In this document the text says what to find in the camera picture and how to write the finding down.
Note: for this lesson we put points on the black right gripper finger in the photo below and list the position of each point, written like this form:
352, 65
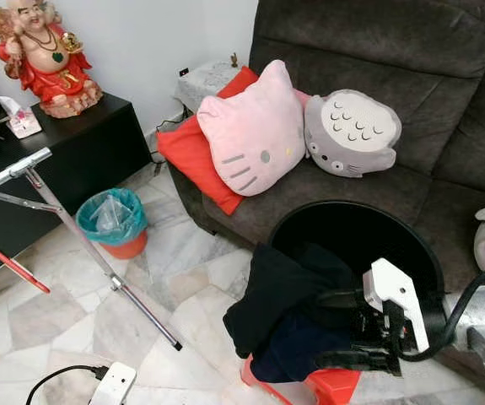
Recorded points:
356, 361
339, 298

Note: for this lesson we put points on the black knit garment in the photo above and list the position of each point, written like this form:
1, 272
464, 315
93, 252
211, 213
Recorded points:
276, 291

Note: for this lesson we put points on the red plastic hanger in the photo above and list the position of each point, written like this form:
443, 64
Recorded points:
14, 266

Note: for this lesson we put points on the red plastic stool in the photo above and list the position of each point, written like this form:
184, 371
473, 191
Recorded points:
335, 388

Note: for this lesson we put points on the navy blue garment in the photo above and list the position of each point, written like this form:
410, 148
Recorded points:
293, 350

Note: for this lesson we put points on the black plastic bucket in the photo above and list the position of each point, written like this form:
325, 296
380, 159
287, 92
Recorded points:
352, 232

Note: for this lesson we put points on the grey round Totoro pillow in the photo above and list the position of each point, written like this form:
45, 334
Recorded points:
352, 131

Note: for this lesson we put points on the pink cat face pillow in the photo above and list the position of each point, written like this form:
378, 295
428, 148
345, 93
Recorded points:
250, 131

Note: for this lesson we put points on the red cushion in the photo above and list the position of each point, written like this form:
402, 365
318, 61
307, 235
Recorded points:
191, 152

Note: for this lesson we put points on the orange bin teal bag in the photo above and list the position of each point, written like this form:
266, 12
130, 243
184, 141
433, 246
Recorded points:
128, 245

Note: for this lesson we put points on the white tissue box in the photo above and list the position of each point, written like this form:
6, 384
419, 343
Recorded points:
23, 122

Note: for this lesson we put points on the dark brown fabric sofa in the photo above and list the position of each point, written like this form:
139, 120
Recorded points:
402, 51

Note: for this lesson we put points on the lace covered side table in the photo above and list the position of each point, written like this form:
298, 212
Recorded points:
204, 80

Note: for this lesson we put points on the small brass figurine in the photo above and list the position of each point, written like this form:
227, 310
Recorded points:
234, 61

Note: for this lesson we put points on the black TV cabinet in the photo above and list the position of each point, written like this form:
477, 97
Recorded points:
99, 152

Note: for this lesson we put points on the red laughing Buddha statue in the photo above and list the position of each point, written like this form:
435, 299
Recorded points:
44, 72

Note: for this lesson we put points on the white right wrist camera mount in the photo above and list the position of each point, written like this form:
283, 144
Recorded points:
394, 291

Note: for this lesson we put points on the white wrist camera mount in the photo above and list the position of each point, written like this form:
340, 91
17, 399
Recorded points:
394, 291
114, 384

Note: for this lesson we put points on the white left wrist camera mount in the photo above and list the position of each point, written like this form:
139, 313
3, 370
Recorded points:
114, 384

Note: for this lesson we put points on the black wall plug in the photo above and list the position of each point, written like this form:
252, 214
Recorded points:
183, 72

